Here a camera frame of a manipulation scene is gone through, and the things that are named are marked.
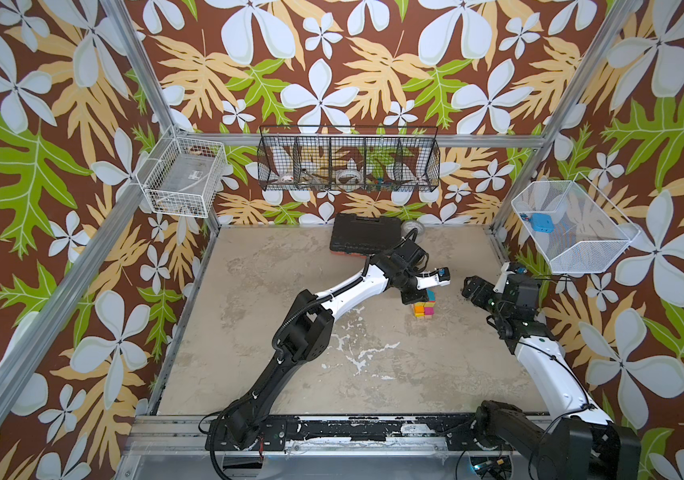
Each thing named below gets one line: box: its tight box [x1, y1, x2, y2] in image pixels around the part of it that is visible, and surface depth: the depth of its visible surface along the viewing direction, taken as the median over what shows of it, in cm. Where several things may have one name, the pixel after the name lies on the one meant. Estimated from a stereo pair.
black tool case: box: [329, 213, 402, 258], surface depth 118 cm
